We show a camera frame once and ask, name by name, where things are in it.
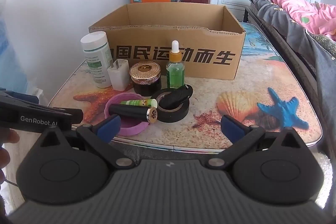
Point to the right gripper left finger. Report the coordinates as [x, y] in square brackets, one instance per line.
[98, 138]

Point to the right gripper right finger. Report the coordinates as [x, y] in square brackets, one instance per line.
[243, 139]

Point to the purple plastic lid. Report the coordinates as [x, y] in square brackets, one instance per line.
[129, 126]

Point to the black gold cylinder tube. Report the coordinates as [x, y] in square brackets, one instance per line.
[141, 113]

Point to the green lip balm tube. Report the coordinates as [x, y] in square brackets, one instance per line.
[145, 102]

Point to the white power adapter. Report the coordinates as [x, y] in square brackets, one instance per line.
[119, 74]

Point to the black electrical tape roll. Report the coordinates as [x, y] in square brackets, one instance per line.
[173, 115]

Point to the gold lid dark jar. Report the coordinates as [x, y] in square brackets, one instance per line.
[146, 77]

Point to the black car key fob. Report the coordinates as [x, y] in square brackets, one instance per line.
[176, 97]

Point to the white green pill bottle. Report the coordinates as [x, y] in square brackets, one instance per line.
[98, 57]

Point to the green dropper bottle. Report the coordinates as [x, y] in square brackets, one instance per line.
[175, 68]

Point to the person's left hand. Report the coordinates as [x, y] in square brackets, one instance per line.
[10, 136]

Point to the blue water jug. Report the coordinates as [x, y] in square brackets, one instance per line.
[13, 77]

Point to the large brown cardboard box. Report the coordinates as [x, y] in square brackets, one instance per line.
[210, 38]

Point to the grey blanket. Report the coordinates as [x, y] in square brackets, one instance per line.
[302, 42]

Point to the pink floral quilt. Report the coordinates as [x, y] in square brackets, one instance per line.
[317, 18]

